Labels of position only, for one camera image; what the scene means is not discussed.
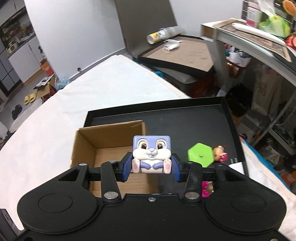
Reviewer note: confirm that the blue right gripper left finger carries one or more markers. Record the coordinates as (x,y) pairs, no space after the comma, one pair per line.
(126,166)

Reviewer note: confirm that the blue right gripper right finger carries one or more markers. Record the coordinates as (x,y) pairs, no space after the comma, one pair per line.
(176,167)

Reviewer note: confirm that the purple bunny cube toy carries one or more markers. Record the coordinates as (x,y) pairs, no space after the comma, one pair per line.
(151,155)

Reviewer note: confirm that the brown cardboard box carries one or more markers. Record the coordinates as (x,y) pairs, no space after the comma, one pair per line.
(95,145)

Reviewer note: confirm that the small doll figurine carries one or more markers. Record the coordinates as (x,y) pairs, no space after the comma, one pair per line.
(219,154)

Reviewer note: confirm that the green hexagonal toy block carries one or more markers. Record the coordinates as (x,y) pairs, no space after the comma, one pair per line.
(202,154)

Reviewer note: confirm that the pink toy piece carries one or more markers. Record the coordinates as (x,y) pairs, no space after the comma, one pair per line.
(207,189)

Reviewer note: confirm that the black shallow tray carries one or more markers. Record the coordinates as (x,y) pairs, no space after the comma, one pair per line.
(187,122)

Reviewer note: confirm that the white table cloth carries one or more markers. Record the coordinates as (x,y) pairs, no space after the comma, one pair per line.
(41,148)

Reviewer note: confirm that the open cardboard box on floor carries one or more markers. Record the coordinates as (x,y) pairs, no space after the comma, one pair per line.
(46,88)

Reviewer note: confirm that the yellow slippers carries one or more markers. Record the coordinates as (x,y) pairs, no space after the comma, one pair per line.
(30,98)

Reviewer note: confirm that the crumpled white plastic wrapper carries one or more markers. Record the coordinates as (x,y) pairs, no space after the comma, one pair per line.
(171,44)

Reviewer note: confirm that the black slippers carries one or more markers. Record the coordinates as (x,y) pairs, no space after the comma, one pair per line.
(15,112)

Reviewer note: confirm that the white metal shelf rack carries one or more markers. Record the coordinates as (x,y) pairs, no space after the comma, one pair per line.
(216,38)

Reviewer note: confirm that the grey chair back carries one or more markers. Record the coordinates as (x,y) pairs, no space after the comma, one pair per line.
(139,18)

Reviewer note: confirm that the rolled white paper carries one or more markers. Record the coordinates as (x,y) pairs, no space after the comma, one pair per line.
(259,33)

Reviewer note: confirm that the green plastic bag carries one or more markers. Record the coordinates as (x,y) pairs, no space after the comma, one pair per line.
(275,25)

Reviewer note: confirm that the black picture frame tray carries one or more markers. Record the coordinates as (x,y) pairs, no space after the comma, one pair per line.
(191,57)

